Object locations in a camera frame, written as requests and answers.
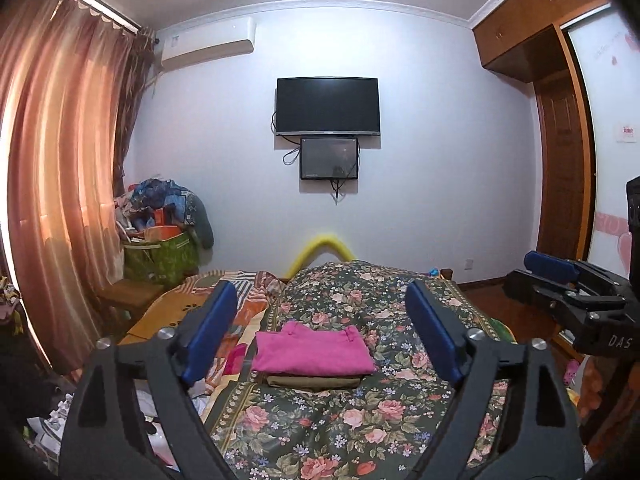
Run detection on pile of clothes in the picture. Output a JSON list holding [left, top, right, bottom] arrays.
[[113, 177, 215, 252]]

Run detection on wooden overhead cabinet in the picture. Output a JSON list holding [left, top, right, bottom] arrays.
[[472, 0, 614, 84]]

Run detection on floral bedspread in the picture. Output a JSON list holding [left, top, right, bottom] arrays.
[[199, 260, 522, 480]]

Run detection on small black monitor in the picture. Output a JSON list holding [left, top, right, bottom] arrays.
[[298, 136, 360, 181]]

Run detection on brown wooden door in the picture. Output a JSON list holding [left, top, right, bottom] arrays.
[[532, 76, 597, 272]]

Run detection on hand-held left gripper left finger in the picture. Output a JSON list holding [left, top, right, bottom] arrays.
[[59, 280, 239, 480]]

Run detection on wooden stool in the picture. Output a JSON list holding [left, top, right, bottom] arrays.
[[94, 277, 164, 322]]

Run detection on striped orange blanket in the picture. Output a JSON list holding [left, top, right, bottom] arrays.
[[149, 268, 287, 397]]

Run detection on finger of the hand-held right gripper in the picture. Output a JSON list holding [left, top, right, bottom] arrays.
[[502, 269, 627, 323], [523, 251, 628, 291]]

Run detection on green fabric bag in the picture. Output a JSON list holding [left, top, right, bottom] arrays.
[[123, 231, 201, 287]]

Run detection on yellow foam tube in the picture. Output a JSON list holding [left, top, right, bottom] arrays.
[[284, 232, 357, 281]]

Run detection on orange curtain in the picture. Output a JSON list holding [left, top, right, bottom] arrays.
[[0, 0, 157, 377]]

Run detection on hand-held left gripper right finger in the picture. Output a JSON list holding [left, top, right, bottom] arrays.
[[404, 280, 586, 480]]

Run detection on pink pants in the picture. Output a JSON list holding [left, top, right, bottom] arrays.
[[250, 321, 377, 376]]

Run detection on white air conditioner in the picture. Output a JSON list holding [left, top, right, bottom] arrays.
[[158, 15, 257, 72]]

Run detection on person's right hand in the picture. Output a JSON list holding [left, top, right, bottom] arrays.
[[580, 356, 605, 413]]

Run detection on wooden lap table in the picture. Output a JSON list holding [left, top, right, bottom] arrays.
[[119, 284, 202, 347]]

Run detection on olive green folded pants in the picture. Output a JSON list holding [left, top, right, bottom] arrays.
[[264, 372, 364, 390]]

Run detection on black wall television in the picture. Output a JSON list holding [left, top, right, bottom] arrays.
[[274, 76, 381, 138]]

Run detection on white heart-print wardrobe door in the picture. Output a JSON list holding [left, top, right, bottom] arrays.
[[564, 6, 640, 282]]

